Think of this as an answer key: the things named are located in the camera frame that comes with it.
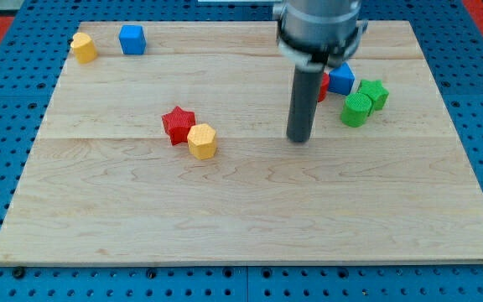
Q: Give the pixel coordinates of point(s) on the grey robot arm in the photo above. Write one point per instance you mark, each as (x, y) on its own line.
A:
(314, 34)

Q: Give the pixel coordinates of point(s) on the yellow hexagon block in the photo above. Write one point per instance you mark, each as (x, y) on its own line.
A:
(202, 141)

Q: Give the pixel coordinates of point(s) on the blue cube block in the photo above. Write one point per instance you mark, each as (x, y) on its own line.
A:
(132, 39)

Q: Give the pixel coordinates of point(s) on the red star block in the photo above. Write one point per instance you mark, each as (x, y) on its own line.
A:
(177, 124)

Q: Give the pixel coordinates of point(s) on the light wooden board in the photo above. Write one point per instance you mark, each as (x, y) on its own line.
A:
(104, 187)

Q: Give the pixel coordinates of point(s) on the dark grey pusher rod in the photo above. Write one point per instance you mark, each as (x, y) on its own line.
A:
(303, 102)

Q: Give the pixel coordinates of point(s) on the red round block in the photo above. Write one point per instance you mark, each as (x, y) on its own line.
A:
(323, 87)

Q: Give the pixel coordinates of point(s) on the blue triangular block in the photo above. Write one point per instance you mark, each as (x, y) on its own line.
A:
(341, 80)

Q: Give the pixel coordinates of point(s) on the green cylinder block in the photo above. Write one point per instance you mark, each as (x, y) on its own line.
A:
(356, 109)

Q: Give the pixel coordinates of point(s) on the green star block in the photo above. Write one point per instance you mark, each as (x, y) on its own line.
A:
(376, 91)

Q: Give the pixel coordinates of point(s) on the yellow heart block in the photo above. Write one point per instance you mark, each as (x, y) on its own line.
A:
(83, 48)

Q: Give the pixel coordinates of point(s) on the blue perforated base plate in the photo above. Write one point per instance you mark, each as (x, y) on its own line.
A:
(32, 55)

